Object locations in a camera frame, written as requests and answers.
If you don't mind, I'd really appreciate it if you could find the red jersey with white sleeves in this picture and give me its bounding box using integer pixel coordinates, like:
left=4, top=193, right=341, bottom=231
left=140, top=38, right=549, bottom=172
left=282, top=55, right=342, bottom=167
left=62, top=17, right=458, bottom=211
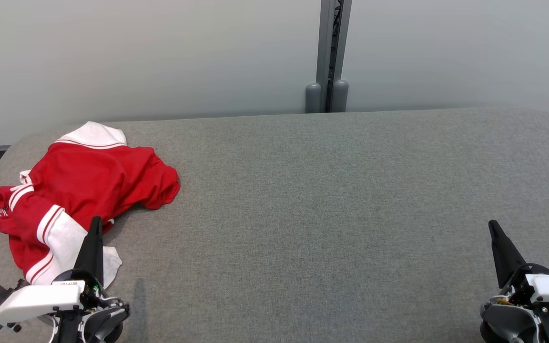
left=8, top=121, right=181, bottom=289

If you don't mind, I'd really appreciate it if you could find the grey rounded post cap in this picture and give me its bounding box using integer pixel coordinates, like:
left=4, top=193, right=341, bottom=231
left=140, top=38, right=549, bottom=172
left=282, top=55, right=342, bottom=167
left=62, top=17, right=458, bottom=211
left=305, top=82, right=322, bottom=113
left=330, top=80, right=349, bottom=113

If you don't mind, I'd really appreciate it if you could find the grey fabric padded surface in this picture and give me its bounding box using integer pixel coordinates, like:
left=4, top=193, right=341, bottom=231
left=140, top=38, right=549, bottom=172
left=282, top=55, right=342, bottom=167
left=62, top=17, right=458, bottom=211
left=0, top=107, right=549, bottom=343

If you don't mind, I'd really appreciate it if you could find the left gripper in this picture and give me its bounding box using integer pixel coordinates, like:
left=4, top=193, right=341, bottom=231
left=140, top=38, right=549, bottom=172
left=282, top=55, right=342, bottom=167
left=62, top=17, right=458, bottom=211
left=0, top=216, right=131, bottom=343

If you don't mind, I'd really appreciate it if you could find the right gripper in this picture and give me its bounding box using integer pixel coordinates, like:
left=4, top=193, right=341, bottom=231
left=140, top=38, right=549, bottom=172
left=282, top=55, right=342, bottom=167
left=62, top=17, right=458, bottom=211
left=479, top=220, right=549, bottom=343

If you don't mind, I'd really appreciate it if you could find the grey metal partition post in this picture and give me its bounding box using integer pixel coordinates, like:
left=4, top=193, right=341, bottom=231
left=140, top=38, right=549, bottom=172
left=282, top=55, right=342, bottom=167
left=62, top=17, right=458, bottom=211
left=316, top=0, right=352, bottom=113

